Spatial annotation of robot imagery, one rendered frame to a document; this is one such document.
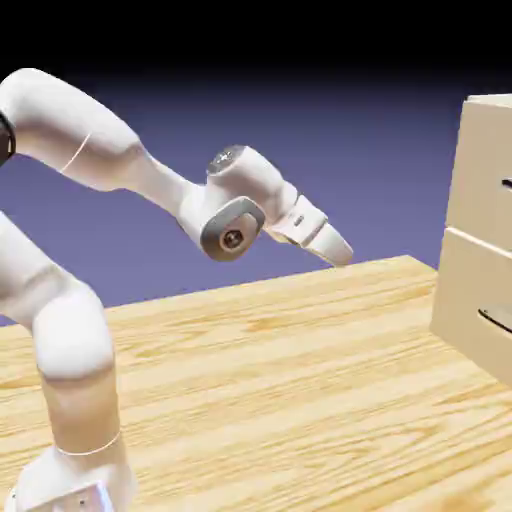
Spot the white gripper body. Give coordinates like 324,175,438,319
306,222,355,267

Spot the light wood cabinet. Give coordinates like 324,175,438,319
429,93,512,388

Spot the light wood drawer front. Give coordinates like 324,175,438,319
429,227,512,388
445,99,512,253

